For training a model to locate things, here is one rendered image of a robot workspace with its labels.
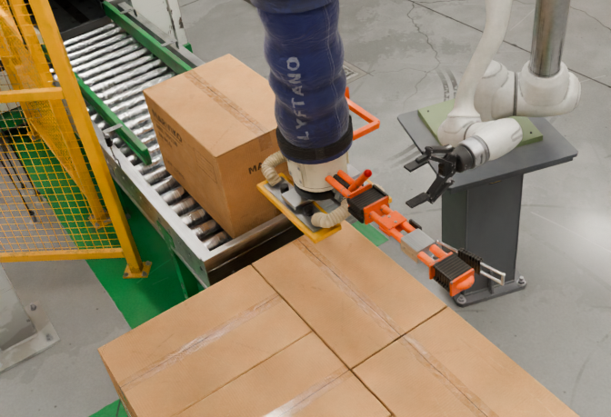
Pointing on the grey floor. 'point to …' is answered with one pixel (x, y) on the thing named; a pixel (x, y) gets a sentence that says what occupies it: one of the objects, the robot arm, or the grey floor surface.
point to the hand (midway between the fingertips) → (410, 185)
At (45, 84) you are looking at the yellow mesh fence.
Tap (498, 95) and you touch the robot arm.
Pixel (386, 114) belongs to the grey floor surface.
